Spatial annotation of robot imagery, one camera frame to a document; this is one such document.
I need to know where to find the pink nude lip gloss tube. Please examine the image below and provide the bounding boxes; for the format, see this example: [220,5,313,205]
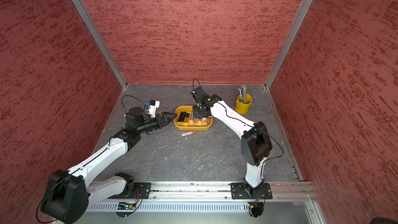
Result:
[181,130,196,137]

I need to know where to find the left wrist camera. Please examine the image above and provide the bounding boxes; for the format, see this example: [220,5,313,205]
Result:
[145,100,160,118]

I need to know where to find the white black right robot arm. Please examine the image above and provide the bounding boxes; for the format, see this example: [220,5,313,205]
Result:
[191,90,273,188]

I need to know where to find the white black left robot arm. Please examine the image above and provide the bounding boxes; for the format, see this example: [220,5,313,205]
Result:
[36,107,177,224]

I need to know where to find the aluminium corner post left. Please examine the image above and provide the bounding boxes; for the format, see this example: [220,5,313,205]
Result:
[72,0,128,90]

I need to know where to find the aluminium front rail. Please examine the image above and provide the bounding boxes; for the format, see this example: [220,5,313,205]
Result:
[66,181,316,202]

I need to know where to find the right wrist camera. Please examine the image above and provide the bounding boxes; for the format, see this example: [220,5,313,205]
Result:
[191,87,209,106]

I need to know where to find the yellow pen cup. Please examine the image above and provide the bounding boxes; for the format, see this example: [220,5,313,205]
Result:
[235,94,252,115]

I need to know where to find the black lipstick with gold band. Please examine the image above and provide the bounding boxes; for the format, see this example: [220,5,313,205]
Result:
[177,112,183,123]

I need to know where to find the yellow plastic storage tray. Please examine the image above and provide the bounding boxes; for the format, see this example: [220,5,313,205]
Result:
[174,105,213,131]

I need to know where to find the aluminium corner post right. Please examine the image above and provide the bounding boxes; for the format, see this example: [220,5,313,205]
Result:
[265,0,313,90]

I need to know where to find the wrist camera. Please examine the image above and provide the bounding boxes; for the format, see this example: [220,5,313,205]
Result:
[191,87,209,106]
[145,100,160,118]

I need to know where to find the black lipstick short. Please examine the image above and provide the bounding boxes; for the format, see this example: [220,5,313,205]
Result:
[180,112,187,123]

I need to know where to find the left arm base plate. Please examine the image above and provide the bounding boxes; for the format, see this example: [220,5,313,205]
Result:
[109,182,152,200]

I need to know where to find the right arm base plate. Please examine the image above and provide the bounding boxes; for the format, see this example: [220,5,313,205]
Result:
[230,182,273,200]

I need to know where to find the aluminium corner post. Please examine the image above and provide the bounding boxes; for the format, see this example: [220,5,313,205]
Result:
[265,0,313,90]
[72,0,128,90]

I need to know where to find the vented metal panel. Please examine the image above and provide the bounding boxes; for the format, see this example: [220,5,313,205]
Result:
[87,201,250,215]

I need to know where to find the pens in cup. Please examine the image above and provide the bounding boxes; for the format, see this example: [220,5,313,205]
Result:
[238,85,247,104]

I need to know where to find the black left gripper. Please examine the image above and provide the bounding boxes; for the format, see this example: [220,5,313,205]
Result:
[137,112,178,133]

